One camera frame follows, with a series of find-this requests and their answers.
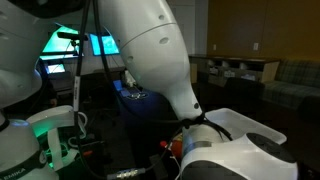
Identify white plastic bag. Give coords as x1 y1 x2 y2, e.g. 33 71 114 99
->
124 69 136 88

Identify black office chair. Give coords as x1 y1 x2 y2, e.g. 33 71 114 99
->
81 71 116 114

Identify wooden shelf cabinet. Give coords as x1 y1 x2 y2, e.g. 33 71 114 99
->
189 54 281 88

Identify white plastic bin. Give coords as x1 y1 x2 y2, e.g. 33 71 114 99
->
203 107 288 146

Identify small desk monitor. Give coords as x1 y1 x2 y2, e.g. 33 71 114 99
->
44 62 67 74

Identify plaid sofa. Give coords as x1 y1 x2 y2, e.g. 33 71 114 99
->
261 59 320 111

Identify white looped cable green clips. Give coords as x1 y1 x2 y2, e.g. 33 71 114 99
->
126 91 150 100

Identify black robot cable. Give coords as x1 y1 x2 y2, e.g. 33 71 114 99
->
71 0 234 180

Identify black camera on tripod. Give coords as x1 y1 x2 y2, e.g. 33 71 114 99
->
56 31 89 48

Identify wall monitor green picture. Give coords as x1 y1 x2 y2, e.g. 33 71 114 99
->
39 26 84 61

